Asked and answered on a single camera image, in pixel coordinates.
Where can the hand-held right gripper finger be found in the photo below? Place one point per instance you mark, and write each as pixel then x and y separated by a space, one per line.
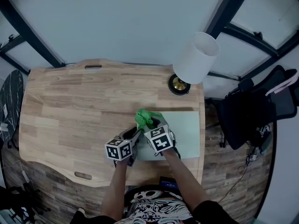
pixel 162 120

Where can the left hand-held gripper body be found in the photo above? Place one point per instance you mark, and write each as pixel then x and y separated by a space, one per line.
pixel 118 149

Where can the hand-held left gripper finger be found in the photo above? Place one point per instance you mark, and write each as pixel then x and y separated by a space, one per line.
pixel 137 137
pixel 121 135

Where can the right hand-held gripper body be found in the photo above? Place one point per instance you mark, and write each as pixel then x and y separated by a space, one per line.
pixel 158 139

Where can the green cloth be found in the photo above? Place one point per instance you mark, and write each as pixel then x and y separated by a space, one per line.
pixel 142 116

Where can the person's right forearm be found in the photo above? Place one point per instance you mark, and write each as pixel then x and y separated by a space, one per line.
pixel 184 178

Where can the person's left forearm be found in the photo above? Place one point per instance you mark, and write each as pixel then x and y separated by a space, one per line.
pixel 115 190

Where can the small black screen device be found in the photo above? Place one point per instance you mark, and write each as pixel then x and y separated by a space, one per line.
pixel 168 183

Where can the person's black printed shirt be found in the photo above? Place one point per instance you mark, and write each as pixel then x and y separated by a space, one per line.
pixel 156 209

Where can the white shade brass table lamp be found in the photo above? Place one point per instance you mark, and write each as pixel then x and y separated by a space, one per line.
pixel 196 57

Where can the black office chair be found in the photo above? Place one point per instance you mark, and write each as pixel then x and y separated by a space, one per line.
pixel 247 118

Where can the small black white floor device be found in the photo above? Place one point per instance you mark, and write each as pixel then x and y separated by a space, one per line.
pixel 251 158

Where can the white power adapter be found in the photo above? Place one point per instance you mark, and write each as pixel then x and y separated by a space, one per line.
pixel 25 176

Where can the black bag with white print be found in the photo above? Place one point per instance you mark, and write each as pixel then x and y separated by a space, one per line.
pixel 265 132

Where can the round black marble table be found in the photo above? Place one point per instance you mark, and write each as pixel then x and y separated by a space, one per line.
pixel 11 101

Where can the black floor equipment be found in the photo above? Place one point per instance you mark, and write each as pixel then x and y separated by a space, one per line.
pixel 16 206

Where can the small white box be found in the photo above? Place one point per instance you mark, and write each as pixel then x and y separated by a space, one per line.
pixel 2 127

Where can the small white card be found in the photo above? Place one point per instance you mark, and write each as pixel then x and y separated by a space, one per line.
pixel 4 108

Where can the black window latch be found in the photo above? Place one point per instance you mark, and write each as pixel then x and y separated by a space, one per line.
pixel 258 35
pixel 10 37

